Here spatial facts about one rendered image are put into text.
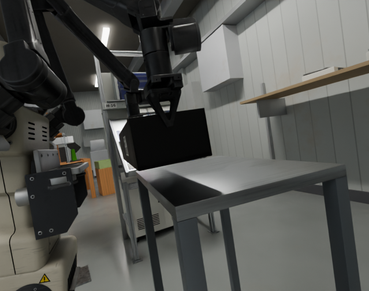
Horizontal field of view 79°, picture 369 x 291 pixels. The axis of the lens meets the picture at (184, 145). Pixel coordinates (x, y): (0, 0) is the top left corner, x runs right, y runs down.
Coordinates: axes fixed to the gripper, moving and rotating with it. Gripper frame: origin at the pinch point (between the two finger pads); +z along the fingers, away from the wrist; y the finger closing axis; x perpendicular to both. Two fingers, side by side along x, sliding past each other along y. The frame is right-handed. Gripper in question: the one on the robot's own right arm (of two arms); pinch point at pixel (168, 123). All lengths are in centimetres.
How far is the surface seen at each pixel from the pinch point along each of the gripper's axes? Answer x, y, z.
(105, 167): 30, 439, 35
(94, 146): 62, 799, -23
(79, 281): 51, 132, 92
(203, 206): -2.0, -6.6, 17.7
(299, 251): -99, 80, 98
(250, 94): -207, 249, -43
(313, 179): -30.3, -6.6, 19.0
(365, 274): -110, 43, 99
